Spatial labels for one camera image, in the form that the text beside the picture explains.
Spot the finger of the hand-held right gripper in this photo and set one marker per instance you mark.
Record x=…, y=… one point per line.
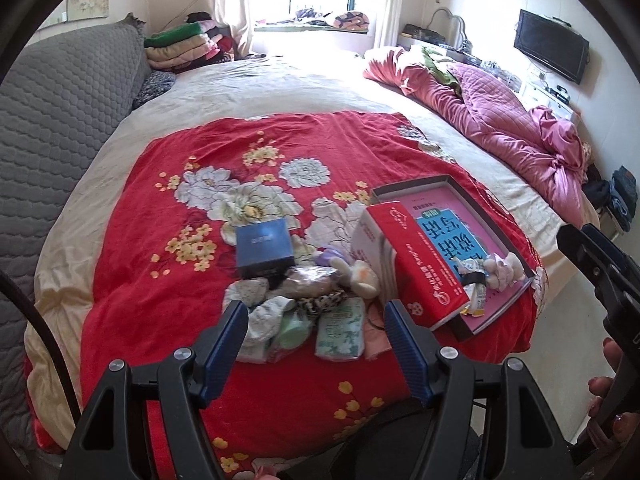
x=617, y=260
x=582, y=255

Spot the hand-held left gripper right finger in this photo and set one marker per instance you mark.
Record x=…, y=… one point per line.
x=406, y=352

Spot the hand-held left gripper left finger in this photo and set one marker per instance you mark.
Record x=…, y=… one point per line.
x=226, y=347

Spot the green tissue pack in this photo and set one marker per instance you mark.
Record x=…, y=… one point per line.
x=341, y=335

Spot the green round item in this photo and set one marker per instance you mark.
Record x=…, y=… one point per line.
x=294, y=334

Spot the purple soft toy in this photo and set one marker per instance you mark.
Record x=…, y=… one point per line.
x=326, y=260

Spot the person's right hand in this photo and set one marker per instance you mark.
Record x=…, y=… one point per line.
x=602, y=389

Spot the pink folded cloth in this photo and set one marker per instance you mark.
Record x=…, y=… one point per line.
x=377, y=340

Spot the pile of jeans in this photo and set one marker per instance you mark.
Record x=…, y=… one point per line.
x=617, y=200

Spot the white pink plush toy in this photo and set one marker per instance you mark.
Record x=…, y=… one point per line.
x=502, y=267

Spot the red floral blanket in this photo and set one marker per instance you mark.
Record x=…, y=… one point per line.
x=200, y=270

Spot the red and white box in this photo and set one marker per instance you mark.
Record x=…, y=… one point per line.
x=415, y=270

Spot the white plush bunny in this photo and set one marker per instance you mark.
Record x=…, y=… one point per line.
x=361, y=277

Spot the small packets in tray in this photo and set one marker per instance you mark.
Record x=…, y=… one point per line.
x=475, y=297

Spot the leopard print cloth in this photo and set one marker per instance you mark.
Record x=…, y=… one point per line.
x=324, y=302

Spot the dark blue box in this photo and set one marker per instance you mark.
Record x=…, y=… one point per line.
x=265, y=250

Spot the clear bag with brown item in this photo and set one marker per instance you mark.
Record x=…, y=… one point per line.
x=310, y=280

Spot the white cabinet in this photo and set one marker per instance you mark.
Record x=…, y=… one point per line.
x=547, y=95

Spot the pink quilted duvet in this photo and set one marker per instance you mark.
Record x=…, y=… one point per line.
x=495, y=110

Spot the black flat television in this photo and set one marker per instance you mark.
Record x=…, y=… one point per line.
x=550, y=45

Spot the green cloth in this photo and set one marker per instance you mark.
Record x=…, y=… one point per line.
x=440, y=67

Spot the vanity mirror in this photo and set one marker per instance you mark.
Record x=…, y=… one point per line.
x=450, y=25

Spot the dark patterned pillow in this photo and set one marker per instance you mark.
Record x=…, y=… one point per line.
x=155, y=85

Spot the grey quilted headboard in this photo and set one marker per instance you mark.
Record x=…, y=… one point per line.
x=55, y=125

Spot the stack of folded blankets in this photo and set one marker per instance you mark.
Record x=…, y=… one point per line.
x=185, y=45

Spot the white curtain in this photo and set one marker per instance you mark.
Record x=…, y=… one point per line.
x=232, y=0
x=392, y=2

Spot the patterned cushion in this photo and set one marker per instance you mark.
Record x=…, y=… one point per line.
x=352, y=20

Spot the clothes on window sill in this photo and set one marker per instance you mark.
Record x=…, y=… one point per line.
x=305, y=16

